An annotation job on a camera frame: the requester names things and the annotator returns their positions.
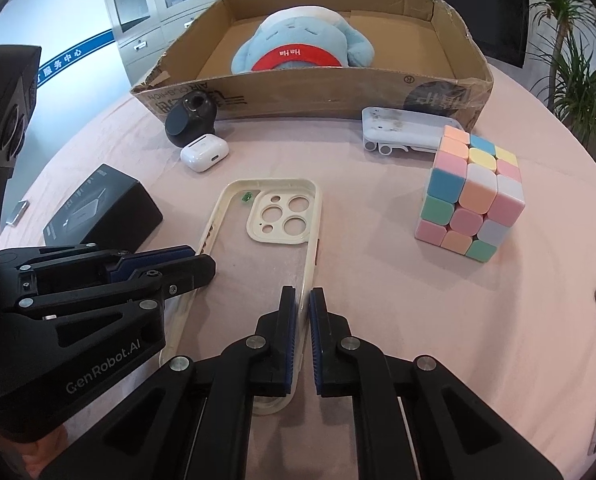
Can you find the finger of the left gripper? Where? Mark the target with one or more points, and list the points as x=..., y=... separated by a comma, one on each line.
x=114, y=264
x=62, y=292

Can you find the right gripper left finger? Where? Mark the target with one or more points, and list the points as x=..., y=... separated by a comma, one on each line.
x=190, y=419

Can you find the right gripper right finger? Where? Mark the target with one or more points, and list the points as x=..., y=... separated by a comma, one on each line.
x=414, y=419

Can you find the black charger box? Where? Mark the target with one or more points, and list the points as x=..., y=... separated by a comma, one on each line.
x=110, y=209

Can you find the cream clear phone case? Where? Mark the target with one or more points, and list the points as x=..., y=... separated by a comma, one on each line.
x=263, y=236

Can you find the white earbuds case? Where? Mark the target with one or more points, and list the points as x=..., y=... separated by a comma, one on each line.
x=203, y=153

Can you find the black round figurine toy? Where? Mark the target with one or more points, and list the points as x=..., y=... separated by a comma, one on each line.
x=190, y=118

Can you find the pastel rubik's cube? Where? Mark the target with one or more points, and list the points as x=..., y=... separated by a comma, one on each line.
x=473, y=197

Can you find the white folding stand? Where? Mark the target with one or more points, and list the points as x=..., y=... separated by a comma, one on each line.
x=388, y=129

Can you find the blue white plush toy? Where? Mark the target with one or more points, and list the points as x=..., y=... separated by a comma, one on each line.
x=303, y=37

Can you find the person's left hand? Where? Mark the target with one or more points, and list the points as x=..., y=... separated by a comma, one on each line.
x=37, y=455

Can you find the small silver object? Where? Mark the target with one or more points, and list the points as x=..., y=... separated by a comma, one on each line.
x=16, y=214

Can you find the brown cardboard box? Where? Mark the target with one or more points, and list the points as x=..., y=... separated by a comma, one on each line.
x=425, y=60

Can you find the potted palm plant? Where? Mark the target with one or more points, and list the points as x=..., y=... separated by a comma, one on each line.
x=569, y=88

